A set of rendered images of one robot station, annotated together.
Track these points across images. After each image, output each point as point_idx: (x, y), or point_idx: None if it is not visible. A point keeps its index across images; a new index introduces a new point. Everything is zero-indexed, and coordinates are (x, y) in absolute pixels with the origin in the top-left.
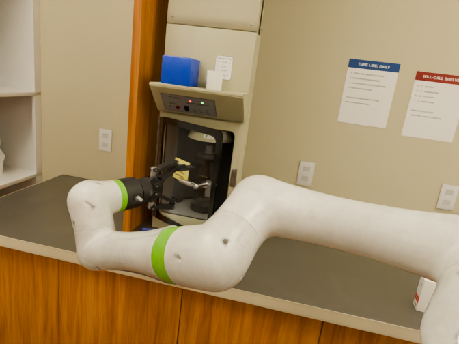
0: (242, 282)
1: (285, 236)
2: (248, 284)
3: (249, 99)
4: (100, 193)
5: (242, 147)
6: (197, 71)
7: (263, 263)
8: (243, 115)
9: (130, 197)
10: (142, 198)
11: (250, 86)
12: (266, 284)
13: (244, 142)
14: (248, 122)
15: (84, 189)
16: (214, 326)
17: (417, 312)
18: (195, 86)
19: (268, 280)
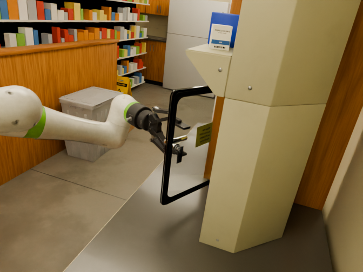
0: (110, 235)
1: None
2: (106, 240)
3: (248, 69)
4: (115, 101)
5: (223, 133)
6: (236, 29)
7: (146, 265)
8: (207, 82)
9: (127, 115)
10: (127, 119)
11: (239, 46)
12: (101, 255)
13: (245, 134)
14: (267, 111)
15: (116, 96)
16: None
17: None
18: (229, 47)
19: (110, 260)
